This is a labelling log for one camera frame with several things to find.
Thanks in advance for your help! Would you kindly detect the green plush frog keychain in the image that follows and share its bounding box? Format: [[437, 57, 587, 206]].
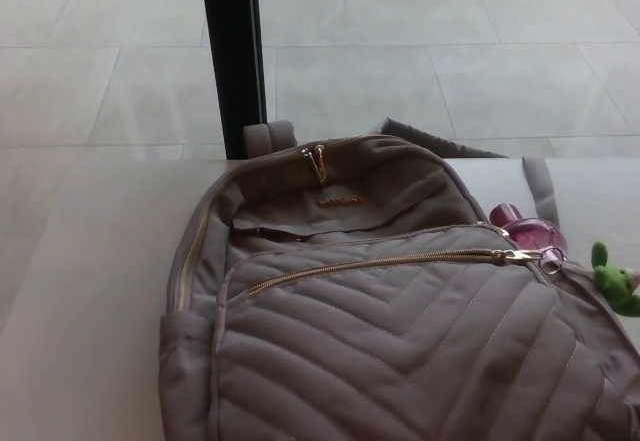
[[542, 241, 640, 320]]

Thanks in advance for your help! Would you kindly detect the dark grey textured mat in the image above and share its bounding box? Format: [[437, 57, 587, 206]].
[[372, 116, 509, 158]]

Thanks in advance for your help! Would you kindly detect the grey quilted backpack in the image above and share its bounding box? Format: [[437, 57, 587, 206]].
[[159, 119, 640, 441]]

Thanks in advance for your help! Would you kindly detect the pink translucent bottle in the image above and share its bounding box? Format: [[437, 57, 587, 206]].
[[488, 202, 571, 263]]

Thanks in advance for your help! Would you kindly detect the black window frame post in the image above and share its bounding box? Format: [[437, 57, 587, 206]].
[[198, 0, 269, 160]]

